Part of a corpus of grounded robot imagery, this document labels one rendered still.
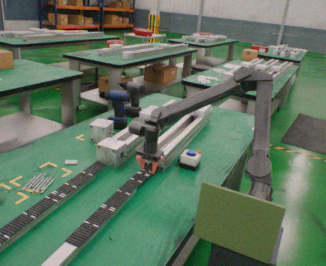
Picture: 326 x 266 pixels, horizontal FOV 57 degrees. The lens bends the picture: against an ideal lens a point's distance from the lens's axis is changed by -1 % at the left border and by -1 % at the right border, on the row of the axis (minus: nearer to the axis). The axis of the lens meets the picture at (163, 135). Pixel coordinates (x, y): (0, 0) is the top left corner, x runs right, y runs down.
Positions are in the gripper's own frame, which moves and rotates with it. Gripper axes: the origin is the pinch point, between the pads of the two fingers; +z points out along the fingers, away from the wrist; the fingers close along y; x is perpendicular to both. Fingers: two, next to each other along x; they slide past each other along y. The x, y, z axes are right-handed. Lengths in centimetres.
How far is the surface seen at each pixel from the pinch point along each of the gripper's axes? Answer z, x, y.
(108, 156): -3.0, 3.6, 17.6
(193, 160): -3.3, -13.4, -15.7
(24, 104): 50, -133, 214
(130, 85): -18, -58, 41
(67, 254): -1, 54, -2
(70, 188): -1.0, 29.4, 17.6
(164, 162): -2.7, -5.5, -5.0
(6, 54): -10, -102, 197
